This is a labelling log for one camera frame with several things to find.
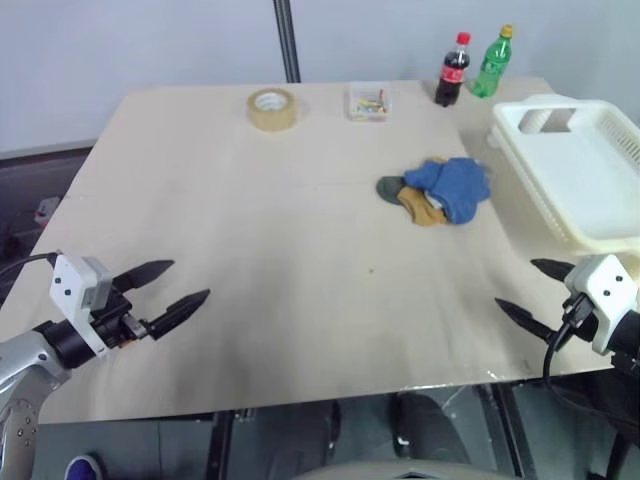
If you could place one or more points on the cola bottle with red cap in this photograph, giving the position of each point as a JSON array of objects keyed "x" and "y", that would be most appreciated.
[{"x": 450, "y": 75}]

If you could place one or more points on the black table leg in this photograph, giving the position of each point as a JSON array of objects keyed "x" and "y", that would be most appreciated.
[
  {"x": 505, "y": 430},
  {"x": 220, "y": 445}
]

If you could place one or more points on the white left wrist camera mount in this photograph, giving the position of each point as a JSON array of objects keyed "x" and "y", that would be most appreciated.
[{"x": 70, "y": 285}]

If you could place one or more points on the green bottle with yellow cap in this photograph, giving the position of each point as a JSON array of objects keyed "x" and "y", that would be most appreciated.
[{"x": 489, "y": 70}]

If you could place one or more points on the blue shoe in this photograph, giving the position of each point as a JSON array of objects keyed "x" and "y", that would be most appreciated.
[{"x": 86, "y": 467}]

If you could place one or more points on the brown packing tape roll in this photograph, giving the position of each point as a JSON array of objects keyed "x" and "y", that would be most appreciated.
[{"x": 270, "y": 117}]

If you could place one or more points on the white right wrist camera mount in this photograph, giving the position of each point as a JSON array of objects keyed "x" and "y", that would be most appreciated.
[{"x": 605, "y": 280}]

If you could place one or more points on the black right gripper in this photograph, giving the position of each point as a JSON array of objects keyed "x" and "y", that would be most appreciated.
[{"x": 585, "y": 325}]

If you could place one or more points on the clear box of coloured clips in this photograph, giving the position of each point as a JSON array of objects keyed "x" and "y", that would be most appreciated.
[{"x": 369, "y": 105}]

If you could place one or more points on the small red and white object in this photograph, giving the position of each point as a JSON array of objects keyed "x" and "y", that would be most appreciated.
[{"x": 46, "y": 207}]

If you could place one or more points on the white plastic basket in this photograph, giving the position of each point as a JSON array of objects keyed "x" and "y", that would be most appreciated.
[{"x": 575, "y": 170}]

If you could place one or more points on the black vertical pole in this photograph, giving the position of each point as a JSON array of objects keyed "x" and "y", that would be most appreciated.
[{"x": 287, "y": 40}]

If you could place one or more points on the blue sock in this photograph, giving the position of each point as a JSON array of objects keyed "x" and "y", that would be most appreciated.
[
  {"x": 462, "y": 192},
  {"x": 422, "y": 176}
]

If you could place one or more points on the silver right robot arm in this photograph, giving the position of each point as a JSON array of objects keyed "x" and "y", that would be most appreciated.
[{"x": 627, "y": 332}]

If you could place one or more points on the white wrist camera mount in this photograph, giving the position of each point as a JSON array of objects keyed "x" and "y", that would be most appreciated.
[
  {"x": 605, "y": 280},
  {"x": 70, "y": 285}
]

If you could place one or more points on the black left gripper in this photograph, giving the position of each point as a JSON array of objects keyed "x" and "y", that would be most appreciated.
[{"x": 117, "y": 320}]

